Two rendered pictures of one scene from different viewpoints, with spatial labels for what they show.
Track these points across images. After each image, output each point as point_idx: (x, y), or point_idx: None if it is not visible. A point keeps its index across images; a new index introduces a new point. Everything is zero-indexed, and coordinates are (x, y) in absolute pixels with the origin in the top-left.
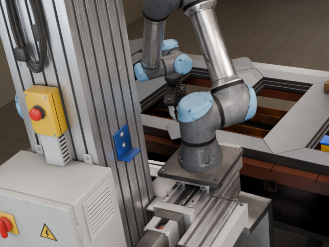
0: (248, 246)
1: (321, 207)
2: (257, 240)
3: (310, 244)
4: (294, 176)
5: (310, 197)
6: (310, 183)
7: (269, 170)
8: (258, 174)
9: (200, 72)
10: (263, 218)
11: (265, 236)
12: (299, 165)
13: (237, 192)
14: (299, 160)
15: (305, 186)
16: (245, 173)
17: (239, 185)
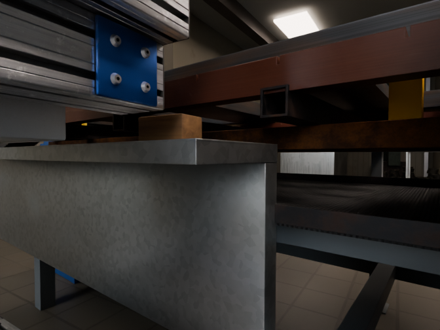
0: (216, 285)
1: (385, 213)
2: (236, 264)
3: (351, 325)
4: (340, 46)
5: (353, 206)
6: (388, 46)
7: (274, 62)
8: (250, 83)
9: (207, 119)
10: (252, 189)
11: (255, 246)
12: (350, 38)
13: (173, 18)
14: (349, 26)
15: (373, 66)
16: (222, 94)
17: (183, 7)
